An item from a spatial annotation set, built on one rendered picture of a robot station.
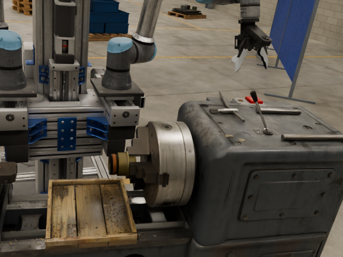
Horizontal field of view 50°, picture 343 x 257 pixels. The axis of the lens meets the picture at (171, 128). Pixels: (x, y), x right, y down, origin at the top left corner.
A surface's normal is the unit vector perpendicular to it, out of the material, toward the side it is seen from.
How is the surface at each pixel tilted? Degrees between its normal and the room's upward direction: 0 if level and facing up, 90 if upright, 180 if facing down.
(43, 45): 90
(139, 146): 49
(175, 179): 80
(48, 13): 90
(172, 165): 62
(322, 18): 90
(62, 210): 0
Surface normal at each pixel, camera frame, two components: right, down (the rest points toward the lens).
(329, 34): -0.86, 0.10
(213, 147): -0.63, -0.60
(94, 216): 0.14, -0.90
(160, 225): 0.29, -0.12
